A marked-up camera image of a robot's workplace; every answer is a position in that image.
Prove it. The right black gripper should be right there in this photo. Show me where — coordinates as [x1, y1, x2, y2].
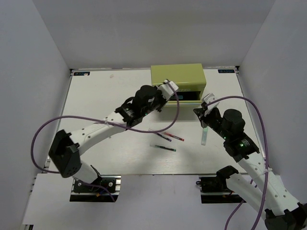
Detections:
[194, 107, 230, 140]

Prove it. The green cap highlighter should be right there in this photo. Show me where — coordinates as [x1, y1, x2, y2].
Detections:
[201, 127, 208, 146]

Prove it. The chest drawer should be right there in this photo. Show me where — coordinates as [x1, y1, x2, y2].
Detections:
[165, 91, 202, 108]

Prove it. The green metal drawer chest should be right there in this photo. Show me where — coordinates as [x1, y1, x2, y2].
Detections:
[151, 63, 207, 97]

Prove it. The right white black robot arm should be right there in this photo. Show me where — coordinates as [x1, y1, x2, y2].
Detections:
[193, 107, 307, 230]

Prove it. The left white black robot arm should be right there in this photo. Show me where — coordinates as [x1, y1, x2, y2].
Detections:
[48, 80, 178, 191]

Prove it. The red gel pen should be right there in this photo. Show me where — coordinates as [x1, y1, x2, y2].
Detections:
[163, 132, 184, 141]

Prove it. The purple gel pen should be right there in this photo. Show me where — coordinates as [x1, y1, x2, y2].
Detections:
[153, 132, 172, 142]

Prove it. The green gel pen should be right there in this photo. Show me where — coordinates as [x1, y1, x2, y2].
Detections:
[149, 144, 177, 152]

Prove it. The right blue table label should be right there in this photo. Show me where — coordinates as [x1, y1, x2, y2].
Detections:
[218, 69, 235, 73]

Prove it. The blue table label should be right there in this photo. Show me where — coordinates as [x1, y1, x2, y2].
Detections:
[73, 71, 90, 76]
[218, 69, 235, 73]

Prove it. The left blue table label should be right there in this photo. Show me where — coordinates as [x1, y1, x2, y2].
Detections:
[73, 71, 90, 76]

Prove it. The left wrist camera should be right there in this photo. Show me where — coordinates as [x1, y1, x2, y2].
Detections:
[158, 80, 179, 101]

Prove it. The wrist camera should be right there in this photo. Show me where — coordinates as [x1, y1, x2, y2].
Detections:
[158, 80, 179, 101]
[201, 93, 219, 116]

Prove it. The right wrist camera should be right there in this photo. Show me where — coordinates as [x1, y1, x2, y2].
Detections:
[201, 93, 219, 116]

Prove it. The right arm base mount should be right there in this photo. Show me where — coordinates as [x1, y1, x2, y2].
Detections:
[196, 176, 242, 204]

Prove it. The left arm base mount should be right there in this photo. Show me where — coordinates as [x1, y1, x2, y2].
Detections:
[70, 175, 121, 203]

